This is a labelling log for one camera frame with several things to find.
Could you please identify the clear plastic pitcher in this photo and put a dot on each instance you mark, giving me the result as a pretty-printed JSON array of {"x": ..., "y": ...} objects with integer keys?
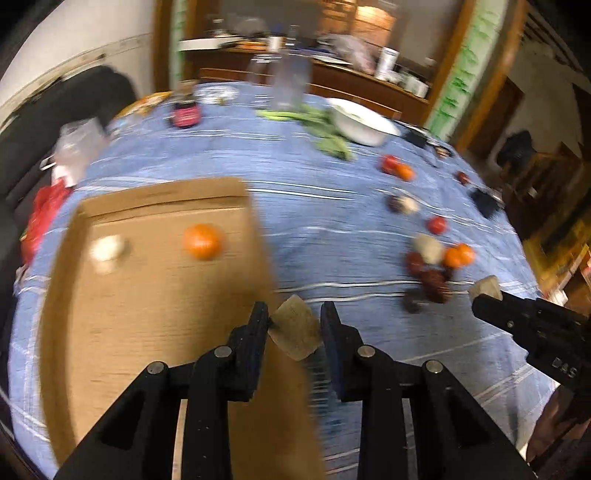
[{"x": 288, "y": 81}]

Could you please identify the white bowl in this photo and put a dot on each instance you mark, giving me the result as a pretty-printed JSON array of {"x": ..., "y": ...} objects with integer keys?
[{"x": 360, "y": 122}]

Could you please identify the black sofa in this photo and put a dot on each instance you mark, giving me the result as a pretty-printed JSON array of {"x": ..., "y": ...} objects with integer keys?
[{"x": 55, "y": 110}]

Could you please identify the yellow snack packet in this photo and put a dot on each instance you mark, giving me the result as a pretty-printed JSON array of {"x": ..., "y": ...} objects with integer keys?
[{"x": 147, "y": 102}]

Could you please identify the green bok choy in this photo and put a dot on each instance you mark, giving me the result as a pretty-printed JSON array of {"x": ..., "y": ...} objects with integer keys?
[{"x": 318, "y": 124}]

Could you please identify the white tube bottle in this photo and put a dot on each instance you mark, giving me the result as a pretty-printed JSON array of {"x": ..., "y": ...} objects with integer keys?
[{"x": 387, "y": 62}]

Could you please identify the clear plastic bag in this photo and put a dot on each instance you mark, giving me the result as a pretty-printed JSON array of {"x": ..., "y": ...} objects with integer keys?
[{"x": 76, "y": 147}]

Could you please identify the wooden sideboard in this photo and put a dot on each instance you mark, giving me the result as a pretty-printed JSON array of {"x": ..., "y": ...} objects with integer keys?
[{"x": 323, "y": 69}]

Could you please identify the beige round ball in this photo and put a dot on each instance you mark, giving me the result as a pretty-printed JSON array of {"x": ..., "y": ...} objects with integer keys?
[
  {"x": 428, "y": 249},
  {"x": 409, "y": 205}
]

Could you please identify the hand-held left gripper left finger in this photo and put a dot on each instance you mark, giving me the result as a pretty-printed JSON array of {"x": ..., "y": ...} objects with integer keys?
[{"x": 258, "y": 332}]

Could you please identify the person's right forearm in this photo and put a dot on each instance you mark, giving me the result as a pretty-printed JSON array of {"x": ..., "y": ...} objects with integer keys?
[{"x": 558, "y": 429}]

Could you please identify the red tomato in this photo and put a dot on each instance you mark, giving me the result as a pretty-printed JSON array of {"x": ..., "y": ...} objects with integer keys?
[
  {"x": 390, "y": 164},
  {"x": 437, "y": 225}
]

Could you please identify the black device at right edge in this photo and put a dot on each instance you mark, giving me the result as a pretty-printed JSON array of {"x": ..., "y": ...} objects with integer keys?
[{"x": 485, "y": 202}]

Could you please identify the dark red date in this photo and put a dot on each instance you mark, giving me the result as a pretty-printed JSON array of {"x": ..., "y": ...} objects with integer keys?
[
  {"x": 413, "y": 300},
  {"x": 394, "y": 203}
]

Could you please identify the red plastic bag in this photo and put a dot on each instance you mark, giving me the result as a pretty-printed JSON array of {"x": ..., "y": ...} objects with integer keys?
[{"x": 44, "y": 217}]

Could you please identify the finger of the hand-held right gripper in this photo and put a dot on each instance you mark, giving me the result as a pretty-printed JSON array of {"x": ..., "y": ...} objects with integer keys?
[{"x": 501, "y": 309}]

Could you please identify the blue striped tablecloth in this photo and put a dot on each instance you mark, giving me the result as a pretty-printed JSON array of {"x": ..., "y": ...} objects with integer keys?
[{"x": 332, "y": 207}]

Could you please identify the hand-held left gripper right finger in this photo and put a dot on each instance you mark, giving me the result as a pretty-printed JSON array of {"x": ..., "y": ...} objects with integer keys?
[{"x": 330, "y": 341}]

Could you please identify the crumpled plastic bag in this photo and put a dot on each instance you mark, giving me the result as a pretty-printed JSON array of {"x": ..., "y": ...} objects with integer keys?
[{"x": 355, "y": 50}]

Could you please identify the brown cardboard box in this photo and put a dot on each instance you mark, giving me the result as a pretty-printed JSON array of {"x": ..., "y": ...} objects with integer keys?
[{"x": 166, "y": 300}]

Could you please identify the white food piece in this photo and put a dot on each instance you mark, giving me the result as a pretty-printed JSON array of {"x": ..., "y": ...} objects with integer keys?
[{"x": 107, "y": 251}]

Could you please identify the beige food cube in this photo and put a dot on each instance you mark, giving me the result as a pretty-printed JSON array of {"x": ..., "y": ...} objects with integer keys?
[
  {"x": 295, "y": 332},
  {"x": 485, "y": 287}
]

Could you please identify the orange mandarin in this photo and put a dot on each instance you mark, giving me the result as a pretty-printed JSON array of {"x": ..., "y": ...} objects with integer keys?
[
  {"x": 203, "y": 241},
  {"x": 466, "y": 253},
  {"x": 405, "y": 172},
  {"x": 452, "y": 258}
]

